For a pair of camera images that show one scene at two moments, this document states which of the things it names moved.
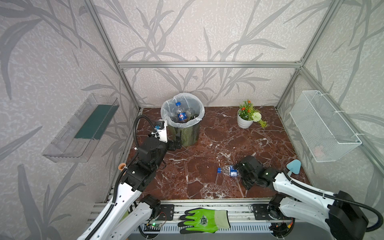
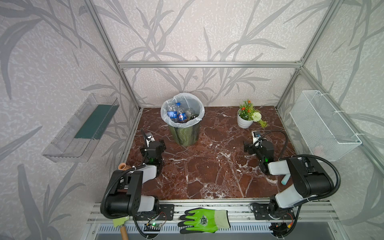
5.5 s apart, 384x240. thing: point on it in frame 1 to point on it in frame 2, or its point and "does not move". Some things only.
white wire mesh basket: [325, 134] does not move
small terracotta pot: [121, 166] does not move
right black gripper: [241, 173] to [255, 148]
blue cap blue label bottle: [229, 170] to [172, 112]
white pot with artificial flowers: [247, 114] does not move
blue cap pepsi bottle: [182, 116] does not move
